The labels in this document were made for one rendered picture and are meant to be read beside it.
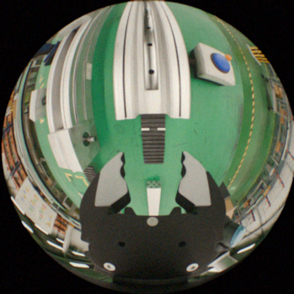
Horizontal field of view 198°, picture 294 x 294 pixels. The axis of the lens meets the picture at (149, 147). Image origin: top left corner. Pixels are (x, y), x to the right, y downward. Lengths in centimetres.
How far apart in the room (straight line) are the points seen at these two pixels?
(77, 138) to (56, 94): 13
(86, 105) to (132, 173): 22
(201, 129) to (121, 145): 20
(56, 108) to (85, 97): 8
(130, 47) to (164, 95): 10
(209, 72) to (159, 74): 9
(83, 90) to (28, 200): 300
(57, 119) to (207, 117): 35
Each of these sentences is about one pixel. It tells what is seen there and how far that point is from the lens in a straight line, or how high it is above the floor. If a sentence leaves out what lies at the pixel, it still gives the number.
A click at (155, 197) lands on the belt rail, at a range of 33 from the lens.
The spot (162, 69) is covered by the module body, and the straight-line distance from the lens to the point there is 17.
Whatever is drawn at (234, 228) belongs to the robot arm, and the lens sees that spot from 55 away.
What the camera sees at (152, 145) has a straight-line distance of 22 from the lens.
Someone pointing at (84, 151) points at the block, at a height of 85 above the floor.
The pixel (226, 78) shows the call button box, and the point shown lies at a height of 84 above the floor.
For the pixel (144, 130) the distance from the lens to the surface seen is 21.
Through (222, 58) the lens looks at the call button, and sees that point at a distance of 21.
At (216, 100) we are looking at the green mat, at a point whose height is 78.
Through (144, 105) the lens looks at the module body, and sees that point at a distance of 16.
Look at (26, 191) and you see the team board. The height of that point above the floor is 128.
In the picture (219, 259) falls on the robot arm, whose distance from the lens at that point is 54.
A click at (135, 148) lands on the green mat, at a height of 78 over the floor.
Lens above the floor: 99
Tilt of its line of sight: 63 degrees down
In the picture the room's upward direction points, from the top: 176 degrees counter-clockwise
